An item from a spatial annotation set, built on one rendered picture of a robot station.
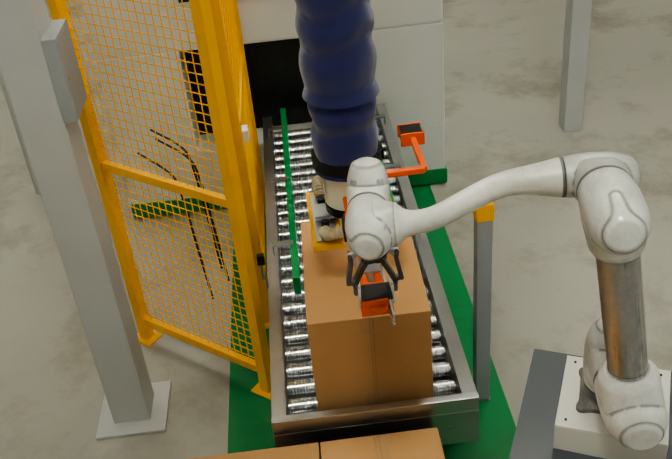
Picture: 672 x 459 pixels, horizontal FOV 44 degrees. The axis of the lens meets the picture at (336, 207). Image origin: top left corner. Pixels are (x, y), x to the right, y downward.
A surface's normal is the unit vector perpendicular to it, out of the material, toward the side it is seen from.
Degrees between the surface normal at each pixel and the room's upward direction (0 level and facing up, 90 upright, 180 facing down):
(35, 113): 90
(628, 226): 87
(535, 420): 0
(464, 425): 90
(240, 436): 0
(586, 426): 2
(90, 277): 90
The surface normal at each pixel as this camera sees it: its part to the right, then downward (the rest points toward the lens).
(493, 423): -0.08, -0.84
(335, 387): 0.07, 0.53
